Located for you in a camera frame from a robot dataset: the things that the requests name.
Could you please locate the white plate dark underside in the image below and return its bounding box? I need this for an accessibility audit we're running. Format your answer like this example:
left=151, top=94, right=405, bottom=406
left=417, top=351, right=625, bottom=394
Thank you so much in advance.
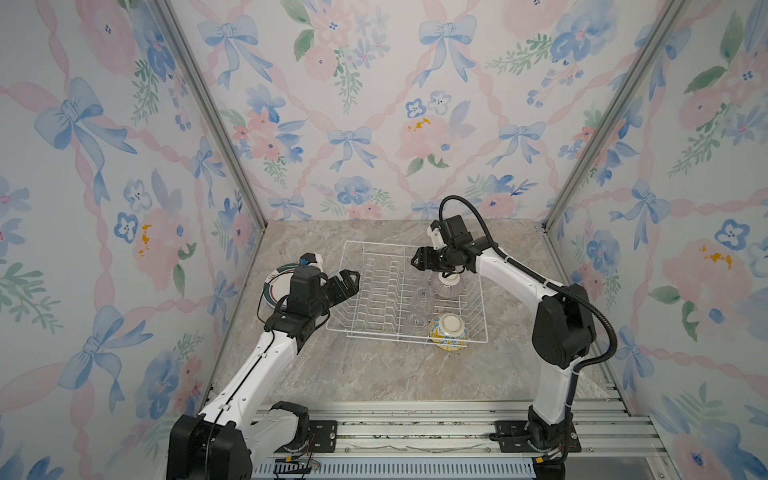
left=262, top=263, right=298, bottom=308

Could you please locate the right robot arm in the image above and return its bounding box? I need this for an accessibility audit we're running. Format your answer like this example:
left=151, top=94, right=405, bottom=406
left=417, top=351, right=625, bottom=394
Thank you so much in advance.
left=411, top=216, right=596, bottom=464

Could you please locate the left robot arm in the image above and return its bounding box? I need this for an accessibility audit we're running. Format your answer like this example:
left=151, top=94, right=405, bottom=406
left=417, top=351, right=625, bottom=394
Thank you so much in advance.
left=166, top=263, right=360, bottom=479

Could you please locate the clear faceted glass middle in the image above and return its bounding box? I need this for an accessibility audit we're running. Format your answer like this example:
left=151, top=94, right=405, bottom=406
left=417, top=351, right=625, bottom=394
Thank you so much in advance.
left=411, top=286, right=433, bottom=310

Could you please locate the clear faceted glass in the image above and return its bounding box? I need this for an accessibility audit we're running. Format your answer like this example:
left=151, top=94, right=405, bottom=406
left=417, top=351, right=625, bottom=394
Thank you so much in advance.
left=411, top=286, right=433, bottom=310
left=404, top=312, right=431, bottom=337

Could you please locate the purple striped bowl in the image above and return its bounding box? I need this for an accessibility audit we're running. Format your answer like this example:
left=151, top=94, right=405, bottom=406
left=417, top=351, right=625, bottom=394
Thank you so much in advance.
left=430, top=273, right=464, bottom=300

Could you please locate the clear faceted glass front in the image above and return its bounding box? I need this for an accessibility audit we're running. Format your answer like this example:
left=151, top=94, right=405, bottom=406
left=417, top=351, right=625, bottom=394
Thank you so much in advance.
left=404, top=312, right=431, bottom=337

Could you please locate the blue yellow patterned bowl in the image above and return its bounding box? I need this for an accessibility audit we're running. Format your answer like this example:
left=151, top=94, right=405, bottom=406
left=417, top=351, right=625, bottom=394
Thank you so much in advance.
left=428, top=313, right=468, bottom=351

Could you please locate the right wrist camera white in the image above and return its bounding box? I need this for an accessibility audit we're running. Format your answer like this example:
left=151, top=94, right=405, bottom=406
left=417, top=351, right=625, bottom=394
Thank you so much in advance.
left=427, top=220, right=446, bottom=250

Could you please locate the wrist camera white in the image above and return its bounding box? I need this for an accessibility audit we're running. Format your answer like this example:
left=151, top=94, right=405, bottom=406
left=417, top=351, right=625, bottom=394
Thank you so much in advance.
left=299, top=253, right=324, bottom=270
left=427, top=220, right=446, bottom=250

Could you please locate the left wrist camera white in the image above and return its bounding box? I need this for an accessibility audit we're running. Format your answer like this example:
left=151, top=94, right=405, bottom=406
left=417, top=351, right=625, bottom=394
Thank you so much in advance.
left=299, top=253, right=324, bottom=270

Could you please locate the white wire dish rack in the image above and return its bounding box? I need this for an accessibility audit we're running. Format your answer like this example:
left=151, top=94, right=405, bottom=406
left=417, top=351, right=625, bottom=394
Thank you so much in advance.
left=326, top=240, right=488, bottom=347

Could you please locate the right aluminium corner post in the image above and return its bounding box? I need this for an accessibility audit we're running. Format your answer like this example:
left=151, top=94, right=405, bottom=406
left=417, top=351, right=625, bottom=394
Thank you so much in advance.
left=540, top=0, right=687, bottom=234

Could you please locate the aluminium corner post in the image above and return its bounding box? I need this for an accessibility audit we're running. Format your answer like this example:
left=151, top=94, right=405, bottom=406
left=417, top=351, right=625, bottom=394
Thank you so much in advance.
left=148, top=0, right=267, bottom=232
left=540, top=0, right=687, bottom=234

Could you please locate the black corrugated cable conduit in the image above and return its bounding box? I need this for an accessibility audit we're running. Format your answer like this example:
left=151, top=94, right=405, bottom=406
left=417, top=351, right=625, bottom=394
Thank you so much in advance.
left=437, top=194, right=619, bottom=370

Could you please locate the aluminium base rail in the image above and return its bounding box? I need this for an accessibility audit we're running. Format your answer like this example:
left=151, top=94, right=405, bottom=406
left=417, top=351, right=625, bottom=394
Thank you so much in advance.
left=158, top=400, right=682, bottom=480

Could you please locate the left aluminium corner post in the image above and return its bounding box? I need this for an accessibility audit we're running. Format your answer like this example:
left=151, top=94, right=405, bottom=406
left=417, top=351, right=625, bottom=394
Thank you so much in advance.
left=148, top=0, right=267, bottom=232

